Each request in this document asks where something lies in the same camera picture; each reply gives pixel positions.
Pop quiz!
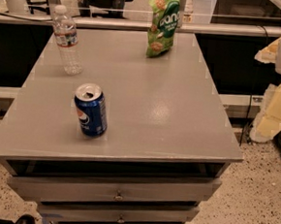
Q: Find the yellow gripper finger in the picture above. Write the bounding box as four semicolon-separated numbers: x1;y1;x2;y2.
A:
255;39;279;64
249;84;281;144

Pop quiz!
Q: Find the clear plastic water bottle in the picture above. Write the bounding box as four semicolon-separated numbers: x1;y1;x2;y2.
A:
53;5;82;76

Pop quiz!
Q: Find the green rice chip bag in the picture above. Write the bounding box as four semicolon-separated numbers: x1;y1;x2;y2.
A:
146;0;180;57

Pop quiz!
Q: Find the grey drawer cabinet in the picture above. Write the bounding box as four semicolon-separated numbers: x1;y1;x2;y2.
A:
0;18;254;224

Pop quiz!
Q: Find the middle grey drawer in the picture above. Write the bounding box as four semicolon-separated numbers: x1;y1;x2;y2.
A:
39;203;199;223

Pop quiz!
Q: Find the top grey drawer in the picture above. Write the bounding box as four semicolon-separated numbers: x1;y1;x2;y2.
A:
8;176;222;203

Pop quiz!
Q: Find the blue Pepsi can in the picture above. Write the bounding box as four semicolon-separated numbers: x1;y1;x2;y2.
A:
75;82;108;138

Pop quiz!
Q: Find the black cable on floor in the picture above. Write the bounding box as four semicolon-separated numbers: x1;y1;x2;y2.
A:
239;24;271;148

